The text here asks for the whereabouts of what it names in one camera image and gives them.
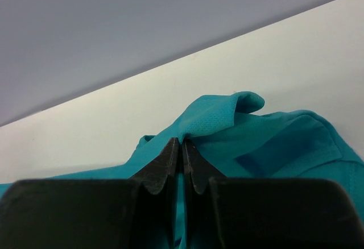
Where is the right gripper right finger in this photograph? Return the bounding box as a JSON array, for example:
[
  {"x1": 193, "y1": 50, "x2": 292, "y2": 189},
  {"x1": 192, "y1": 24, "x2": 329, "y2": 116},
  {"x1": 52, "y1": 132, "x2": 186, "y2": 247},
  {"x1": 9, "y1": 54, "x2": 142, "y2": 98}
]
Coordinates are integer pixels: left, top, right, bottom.
[{"x1": 182, "y1": 140, "x2": 226, "y2": 194}]

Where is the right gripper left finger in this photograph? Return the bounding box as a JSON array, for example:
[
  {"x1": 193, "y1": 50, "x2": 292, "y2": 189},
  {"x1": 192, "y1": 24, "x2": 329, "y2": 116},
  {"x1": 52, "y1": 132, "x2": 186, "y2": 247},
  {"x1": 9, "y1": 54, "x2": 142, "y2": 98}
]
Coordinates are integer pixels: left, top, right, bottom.
[{"x1": 130, "y1": 138, "x2": 179, "y2": 195}]

